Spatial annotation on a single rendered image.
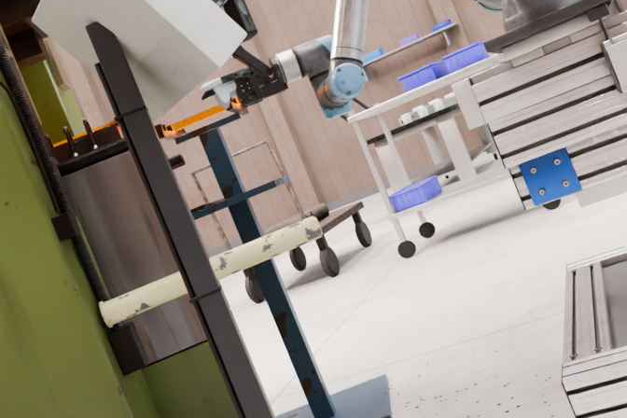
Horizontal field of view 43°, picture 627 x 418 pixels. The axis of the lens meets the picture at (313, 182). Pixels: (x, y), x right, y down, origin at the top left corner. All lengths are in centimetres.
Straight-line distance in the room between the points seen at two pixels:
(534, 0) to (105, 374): 101
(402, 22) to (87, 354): 1084
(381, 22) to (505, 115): 1072
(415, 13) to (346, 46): 1027
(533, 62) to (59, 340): 98
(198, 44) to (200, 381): 83
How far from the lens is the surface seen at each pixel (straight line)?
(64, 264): 148
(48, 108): 219
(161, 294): 152
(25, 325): 151
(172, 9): 121
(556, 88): 146
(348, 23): 180
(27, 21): 190
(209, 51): 121
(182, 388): 178
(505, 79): 146
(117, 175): 175
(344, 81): 175
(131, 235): 175
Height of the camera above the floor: 73
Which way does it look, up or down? 1 degrees down
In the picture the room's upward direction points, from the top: 22 degrees counter-clockwise
